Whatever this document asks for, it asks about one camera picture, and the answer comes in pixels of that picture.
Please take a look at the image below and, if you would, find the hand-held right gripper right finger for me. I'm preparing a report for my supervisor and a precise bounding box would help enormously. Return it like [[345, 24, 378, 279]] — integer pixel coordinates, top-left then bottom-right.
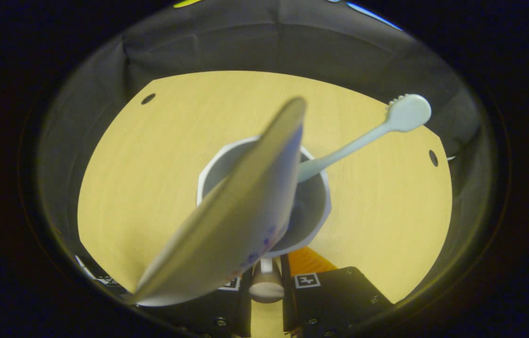
[[281, 247, 395, 336]]

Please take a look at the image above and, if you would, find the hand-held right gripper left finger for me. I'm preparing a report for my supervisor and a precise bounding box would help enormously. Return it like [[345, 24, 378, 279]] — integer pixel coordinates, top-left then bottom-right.
[[137, 276, 252, 338]]

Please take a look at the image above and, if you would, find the white cup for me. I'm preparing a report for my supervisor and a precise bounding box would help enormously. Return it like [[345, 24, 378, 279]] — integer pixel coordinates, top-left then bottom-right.
[[197, 135, 332, 304]]

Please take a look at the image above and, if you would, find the white toothpaste tube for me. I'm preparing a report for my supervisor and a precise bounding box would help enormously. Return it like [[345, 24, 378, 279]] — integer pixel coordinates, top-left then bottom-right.
[[128, 97, 307, 307]]

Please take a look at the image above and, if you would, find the pale toothbrush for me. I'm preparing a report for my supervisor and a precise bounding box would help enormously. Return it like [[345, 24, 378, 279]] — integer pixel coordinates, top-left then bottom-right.
[[297, 93, 433, 183]]

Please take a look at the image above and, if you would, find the black backdrop cloth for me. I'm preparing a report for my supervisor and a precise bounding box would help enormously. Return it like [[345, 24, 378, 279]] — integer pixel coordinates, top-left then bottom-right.
[[39, 0, 486, 301]]

